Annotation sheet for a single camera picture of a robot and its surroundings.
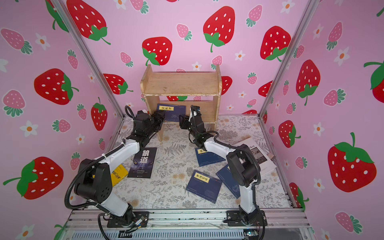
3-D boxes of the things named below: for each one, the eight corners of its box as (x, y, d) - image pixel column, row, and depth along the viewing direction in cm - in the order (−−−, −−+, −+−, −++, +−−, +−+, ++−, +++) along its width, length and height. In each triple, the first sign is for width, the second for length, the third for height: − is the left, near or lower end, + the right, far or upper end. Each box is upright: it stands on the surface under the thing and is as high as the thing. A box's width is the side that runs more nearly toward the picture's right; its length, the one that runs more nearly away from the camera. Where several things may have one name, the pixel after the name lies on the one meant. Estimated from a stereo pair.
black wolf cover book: (128, 178, 90) (127, 176, 88) (137, 149, 103) (136, 147, 101) (150, 178, 90) (149, 176, 88) (156, 149, 103) (155, 147, 101)
